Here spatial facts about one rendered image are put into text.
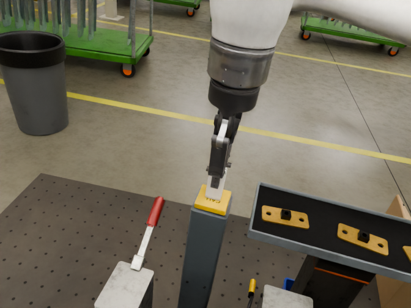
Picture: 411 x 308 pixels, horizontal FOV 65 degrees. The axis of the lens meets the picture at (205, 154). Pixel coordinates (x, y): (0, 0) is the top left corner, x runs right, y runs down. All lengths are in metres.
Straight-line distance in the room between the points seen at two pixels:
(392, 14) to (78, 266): 0.98
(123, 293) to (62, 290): 0.47
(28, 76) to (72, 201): 1.60
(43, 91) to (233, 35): 2.43
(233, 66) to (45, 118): 2.54
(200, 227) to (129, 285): 0.16
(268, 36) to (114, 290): 0.46
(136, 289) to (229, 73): 0.38
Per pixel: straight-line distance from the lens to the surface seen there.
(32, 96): 2.80
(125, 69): 4.01
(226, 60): 0.44
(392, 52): 7.34
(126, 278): 0.61
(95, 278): 1.05
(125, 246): 1.11
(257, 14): 0.41
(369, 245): 0.64
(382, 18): 0.58
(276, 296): 0.57
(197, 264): 0.72
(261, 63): 0.44
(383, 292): 1.20
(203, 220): 0.61
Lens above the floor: 1.57
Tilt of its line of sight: 35 degrees down
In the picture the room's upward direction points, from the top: 9 degrees clockwise
